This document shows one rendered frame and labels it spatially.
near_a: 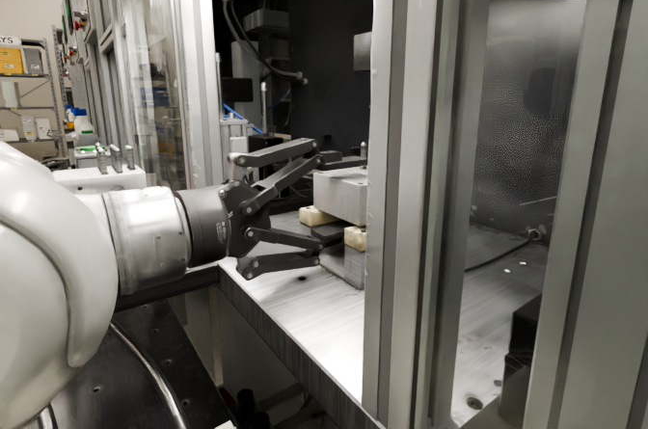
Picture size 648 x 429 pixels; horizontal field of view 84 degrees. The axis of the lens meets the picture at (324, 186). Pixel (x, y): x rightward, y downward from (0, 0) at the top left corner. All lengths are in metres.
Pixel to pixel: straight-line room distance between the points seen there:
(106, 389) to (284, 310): 0.41
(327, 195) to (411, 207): 0.27
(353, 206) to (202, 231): 0.17
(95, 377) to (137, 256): 0.46
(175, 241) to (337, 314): 0.17
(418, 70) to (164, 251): 0.24
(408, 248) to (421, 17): 0.12
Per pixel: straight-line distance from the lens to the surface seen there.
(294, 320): 0.38
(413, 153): 0.19
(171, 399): 0.46
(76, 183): 0.62
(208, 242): 0.35
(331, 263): 0.48
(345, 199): 0.43
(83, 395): 0.74
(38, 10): 7.98
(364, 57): 0.49
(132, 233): 0.32
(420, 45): 0.19
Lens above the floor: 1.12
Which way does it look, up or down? 13 degrees down
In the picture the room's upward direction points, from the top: straight up
